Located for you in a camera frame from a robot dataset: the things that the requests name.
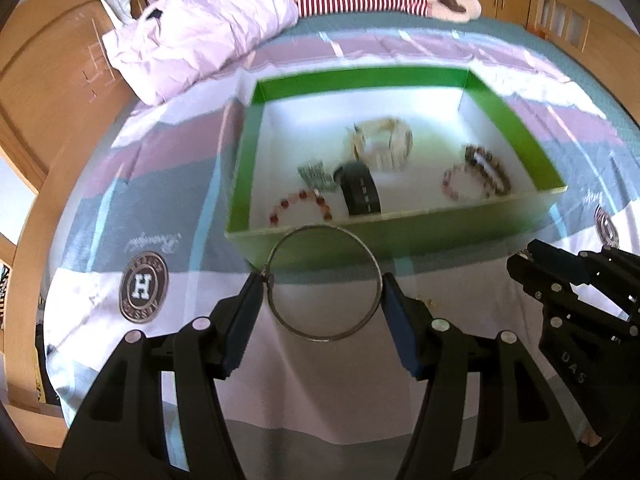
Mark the green cardboard box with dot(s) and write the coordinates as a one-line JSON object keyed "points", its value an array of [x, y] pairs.
{"points": [[280, 170]]}

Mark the lilac pillow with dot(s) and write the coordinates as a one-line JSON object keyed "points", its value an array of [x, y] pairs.
{"points": [[200, 35]]}

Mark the patchwork print bed sheet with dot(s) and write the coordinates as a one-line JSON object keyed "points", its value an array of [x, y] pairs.
{"points": [[165, 170]]}

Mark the wooden bed frame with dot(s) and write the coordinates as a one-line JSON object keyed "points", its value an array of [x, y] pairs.
{"points": [[590, 25]]}

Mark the black watch band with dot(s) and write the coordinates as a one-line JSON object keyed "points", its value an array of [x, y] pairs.
{"points": [[360, 195]]}

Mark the gold flower brooch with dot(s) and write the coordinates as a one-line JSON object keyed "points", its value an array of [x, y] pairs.
{"points": [[431, 303]]}

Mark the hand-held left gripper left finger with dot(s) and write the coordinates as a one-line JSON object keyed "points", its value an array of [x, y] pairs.
{"points": [[240, 325]]}

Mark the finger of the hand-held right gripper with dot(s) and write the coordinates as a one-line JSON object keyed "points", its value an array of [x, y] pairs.
{"points": [[570, 265], [530, 275]]}

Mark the cream link watch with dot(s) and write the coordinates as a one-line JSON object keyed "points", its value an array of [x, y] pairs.
{"points": [[395, 145]]}

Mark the person's right hand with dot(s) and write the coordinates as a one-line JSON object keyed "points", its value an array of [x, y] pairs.
{"points": [[592, 429]]}

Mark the wooden headboard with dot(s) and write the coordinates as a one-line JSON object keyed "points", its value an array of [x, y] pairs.
{"points": [[50, 110]]}

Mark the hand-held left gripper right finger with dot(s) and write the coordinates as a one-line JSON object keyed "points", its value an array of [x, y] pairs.
{"points": [[400, 325]]}

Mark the thin metal bangle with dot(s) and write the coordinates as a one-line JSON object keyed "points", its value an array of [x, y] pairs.
{"points": [[325, 338]]}

